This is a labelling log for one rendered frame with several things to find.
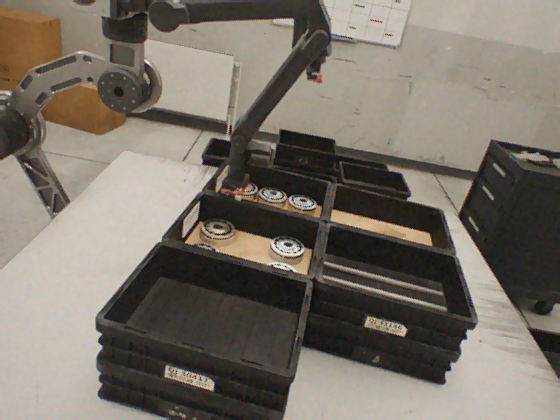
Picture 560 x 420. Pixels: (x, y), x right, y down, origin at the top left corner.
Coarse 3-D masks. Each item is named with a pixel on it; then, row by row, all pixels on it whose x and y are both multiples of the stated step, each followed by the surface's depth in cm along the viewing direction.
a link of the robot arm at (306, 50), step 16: (320, 32) 105; (304, 48) 108; (320, 48) 108; (288, 64) 114; (304, 64) 114; (272, 80) 119; (288, 80) 117; (272, 96) 121; (256, 112) 124; (240, 128) 127; (256, 128) 127
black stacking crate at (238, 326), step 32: (160, 256) 109; (192, 256) 108; (128, 288) 94; (160, 288) 109; (192, 288) 111; (224, 288) 111; (256, 288) 109; (288, 288) 107; (128, 320) 98; (160, 320) 100; (192, 320) 102; (224, 320) 103; (256, 320) 105; (288, 320) 107; (128, 352) 86; (160, 352) 85; (256, 352) 97; (288, 352) 98; (224, 384) 86; (256, 384) 84
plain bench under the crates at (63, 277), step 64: (128, 192) 172; (192, 192) 181; (64, 256) 133; (128, 256) 138; (0, 320) 108; (64, 320) 111; (512, 320) 145; (0, 384) 94; (64, 384) 96; (320, 384) 108; (384, 384) 112; (448, 384) 116; (512, 384) 120
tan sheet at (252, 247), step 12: (192, 240) 129; (240, 240) 133; (252, 240) 135; (264, 240) 136; (228, 252) 127; (240, 252) 128; (252, 252) 129; (264, 252) 130; (288, 264) 127; (300, 264) 128
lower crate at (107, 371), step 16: (112, 368) 88; (112, 384) 91; (128, 384) 91; (144, 384) 88; (160, 384) 88; (176, 384) 87; (112, 400) 93; (128, 400) 93; (144, 400) 92; (160, 400) 90; (176, 400) 91; (192, 400) 90; (208, 400) 87; (224, 400) 86; (176, 416) 92; (192, 416) 91; (208, 416) 90; (224, 416) 90; (240, 416) 88; (256, 416) 86; (272, 416) 86
